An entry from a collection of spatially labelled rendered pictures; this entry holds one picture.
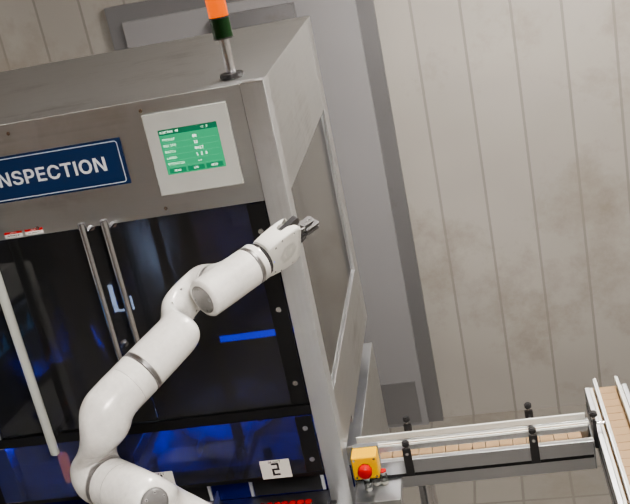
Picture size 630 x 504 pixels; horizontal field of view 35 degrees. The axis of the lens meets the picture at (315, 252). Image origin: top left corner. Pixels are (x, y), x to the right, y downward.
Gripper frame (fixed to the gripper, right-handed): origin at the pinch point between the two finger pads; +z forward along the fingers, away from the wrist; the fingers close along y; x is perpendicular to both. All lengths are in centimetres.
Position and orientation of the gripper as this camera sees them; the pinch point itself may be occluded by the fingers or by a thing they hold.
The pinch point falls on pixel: (307, 225)
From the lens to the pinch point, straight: 216.0
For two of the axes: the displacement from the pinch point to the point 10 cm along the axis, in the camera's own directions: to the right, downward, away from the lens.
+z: 6.6, -4.8, 5.8
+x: -7.5, -4.7, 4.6
